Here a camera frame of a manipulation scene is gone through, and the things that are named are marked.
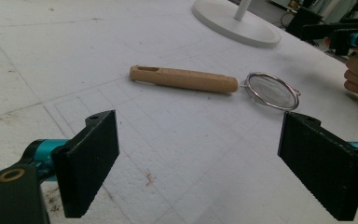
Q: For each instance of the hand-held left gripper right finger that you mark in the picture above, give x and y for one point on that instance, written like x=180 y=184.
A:
x=320 y=165

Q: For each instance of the white hook stand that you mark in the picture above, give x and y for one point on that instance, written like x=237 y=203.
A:
x=236 y=26

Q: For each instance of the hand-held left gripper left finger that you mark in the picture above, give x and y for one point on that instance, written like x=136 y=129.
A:
x=87 y=161

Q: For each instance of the white gridded foam mat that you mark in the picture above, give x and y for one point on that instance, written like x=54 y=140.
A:
x=74 y=62

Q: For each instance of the black box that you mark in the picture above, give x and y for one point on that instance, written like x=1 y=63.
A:
x=303 y=20

